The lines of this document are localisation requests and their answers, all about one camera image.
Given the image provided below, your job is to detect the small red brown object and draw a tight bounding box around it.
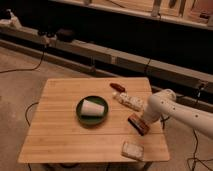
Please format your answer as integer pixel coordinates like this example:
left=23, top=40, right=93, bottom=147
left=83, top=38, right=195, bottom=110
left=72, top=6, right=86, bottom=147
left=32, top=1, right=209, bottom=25
left=110, top=83, right=126, bottom=92

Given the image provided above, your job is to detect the black cable on right floor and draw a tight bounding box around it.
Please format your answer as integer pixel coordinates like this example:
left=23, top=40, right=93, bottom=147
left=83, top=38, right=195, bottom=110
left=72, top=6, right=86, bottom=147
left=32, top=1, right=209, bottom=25
left=186, top=128, right=213, bottom=171

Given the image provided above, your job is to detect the brown whiteboard eraser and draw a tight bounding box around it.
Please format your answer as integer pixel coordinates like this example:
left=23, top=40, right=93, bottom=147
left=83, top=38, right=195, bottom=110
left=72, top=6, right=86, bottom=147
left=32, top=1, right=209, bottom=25
left=128, top=113, right=149, bottom=135

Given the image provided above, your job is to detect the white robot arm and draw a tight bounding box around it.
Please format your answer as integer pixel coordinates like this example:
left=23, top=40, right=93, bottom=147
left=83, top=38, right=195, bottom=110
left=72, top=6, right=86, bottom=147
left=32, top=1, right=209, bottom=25
left=142, top=89, right=213, bottom=139

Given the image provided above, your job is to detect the black cable on left floor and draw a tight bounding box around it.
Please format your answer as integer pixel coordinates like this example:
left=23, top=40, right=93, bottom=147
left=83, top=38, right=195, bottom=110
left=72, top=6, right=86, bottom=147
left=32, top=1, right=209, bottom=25
left=0, top=46, right=46, bottom=127

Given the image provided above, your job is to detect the white object on ledge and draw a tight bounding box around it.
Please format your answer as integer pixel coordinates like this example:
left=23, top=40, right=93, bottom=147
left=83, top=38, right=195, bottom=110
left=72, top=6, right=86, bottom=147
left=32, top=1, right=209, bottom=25
left=0, top=9, right=22, bottom=29

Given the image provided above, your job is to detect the black cable on floor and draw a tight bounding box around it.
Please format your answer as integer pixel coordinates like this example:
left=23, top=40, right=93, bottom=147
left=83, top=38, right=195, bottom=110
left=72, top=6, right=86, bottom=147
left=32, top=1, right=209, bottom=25
left=0, top=46, right=46, bottom=127
left=186, top=128, right=213, bottom=171

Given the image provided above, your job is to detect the wooden table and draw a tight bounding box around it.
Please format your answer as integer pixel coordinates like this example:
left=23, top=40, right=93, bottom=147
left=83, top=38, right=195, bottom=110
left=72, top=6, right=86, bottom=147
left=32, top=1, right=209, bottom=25
left=18, top=77, right=170, bottom=163

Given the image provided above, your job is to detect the white paper cup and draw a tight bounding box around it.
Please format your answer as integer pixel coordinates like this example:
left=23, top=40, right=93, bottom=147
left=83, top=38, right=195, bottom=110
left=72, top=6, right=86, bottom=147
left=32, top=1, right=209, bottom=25
left=81, top=100, right=104, bottom=116

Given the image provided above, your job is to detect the black device on ledge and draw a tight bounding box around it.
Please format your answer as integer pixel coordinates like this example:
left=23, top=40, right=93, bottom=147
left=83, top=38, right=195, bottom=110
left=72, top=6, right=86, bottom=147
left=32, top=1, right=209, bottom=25
left=56, top=29, right=75, bottom=42

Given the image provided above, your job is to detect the dark green plate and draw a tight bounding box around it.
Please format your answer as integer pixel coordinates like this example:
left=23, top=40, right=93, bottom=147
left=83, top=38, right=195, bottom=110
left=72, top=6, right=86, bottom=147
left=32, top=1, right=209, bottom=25
left=76, top=96, right=109, bottom=126

